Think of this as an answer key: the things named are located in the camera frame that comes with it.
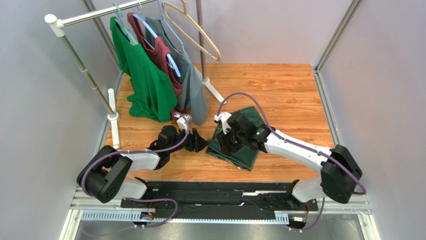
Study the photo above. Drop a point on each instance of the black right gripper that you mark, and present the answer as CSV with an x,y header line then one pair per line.
x,y
231,139

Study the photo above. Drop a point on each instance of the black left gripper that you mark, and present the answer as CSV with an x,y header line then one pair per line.
x,y
196,143

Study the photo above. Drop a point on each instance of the dark green cloth napkin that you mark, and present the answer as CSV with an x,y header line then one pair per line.
x,y
245,158

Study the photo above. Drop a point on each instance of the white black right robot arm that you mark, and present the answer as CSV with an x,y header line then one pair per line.
x,y
339,173

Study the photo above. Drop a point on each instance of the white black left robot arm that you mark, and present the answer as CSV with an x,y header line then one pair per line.
x,y
105,176

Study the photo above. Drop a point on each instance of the grey-blue hanging shirt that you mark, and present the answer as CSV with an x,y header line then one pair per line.
x,y
192,97

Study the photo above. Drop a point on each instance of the green hanging t-shirt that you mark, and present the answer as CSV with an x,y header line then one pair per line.
x,y
153,95

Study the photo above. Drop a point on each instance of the teal plastic hanger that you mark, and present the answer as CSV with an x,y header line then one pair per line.
x,y
123,29

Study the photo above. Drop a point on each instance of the maroon hanging shirt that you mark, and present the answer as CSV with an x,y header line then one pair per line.
x,y
156,50

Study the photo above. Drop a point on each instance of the aluminium frame rail right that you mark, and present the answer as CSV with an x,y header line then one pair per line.
x,y
324,77

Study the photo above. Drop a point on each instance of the aluminium front frame rail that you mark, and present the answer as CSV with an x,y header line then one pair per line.
x,y
88,217

